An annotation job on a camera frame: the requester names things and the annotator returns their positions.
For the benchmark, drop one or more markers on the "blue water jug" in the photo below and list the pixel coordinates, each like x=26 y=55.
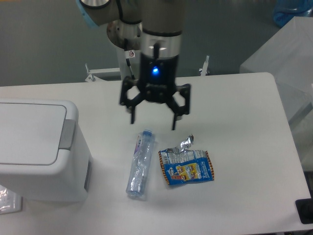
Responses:
x=285 y=10

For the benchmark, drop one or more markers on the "black device at table edge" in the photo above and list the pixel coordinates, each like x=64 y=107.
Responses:
x=305 y=210

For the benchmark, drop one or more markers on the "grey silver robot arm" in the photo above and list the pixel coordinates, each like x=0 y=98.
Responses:
x=155 y=26

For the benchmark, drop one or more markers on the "clear plastic bag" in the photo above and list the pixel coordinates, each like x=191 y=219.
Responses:
x=10 y=202

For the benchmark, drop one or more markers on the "white pedestal base frame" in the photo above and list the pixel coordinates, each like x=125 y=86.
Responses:
x=113 y=74

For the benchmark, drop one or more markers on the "blue foil snack wrapper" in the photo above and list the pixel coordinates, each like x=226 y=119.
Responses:
x=181 y=165

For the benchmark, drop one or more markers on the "translucent white plastic box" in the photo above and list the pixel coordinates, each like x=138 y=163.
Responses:
x=288 y=56

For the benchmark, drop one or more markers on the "empty clear plastic bottle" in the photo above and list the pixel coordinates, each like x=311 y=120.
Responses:
x=141 y=164

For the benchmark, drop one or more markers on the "white push-lid trash can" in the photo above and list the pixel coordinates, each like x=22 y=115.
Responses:
x=43 y=153

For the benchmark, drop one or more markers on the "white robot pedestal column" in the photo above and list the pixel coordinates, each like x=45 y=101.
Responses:
x=124 y=49

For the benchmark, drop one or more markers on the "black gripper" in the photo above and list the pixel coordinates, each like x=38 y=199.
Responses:
x=159 y=78

